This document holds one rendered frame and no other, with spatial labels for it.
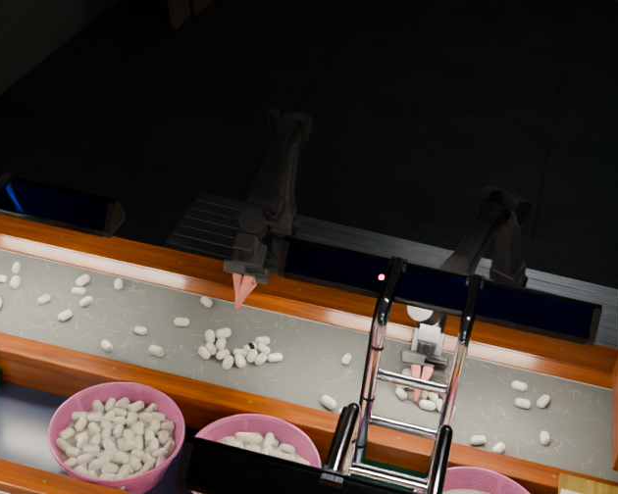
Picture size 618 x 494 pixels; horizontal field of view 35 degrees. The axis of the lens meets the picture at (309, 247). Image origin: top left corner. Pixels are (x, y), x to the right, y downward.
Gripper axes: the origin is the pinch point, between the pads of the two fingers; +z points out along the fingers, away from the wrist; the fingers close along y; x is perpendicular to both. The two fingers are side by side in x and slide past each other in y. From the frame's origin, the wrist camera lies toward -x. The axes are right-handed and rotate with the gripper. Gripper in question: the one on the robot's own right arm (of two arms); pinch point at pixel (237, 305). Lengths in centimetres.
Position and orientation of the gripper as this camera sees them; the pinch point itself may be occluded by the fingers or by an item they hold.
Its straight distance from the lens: 223.5
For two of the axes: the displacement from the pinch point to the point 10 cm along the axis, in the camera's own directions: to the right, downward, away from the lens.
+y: 9.7, 2.1, -1.5
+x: 0.9, 2.6, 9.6
